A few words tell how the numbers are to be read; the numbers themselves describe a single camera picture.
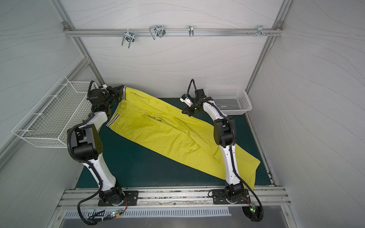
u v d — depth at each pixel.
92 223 0.65
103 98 0.76
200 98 0.84
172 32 0.80
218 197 0.73
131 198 0.73
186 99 0.91
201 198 0.75
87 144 0.53
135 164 0.86
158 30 0.77
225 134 0.62
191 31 0.78
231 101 1.19
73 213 0.70
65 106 0.74
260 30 0.76
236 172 0.64
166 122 1.04
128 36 0.78
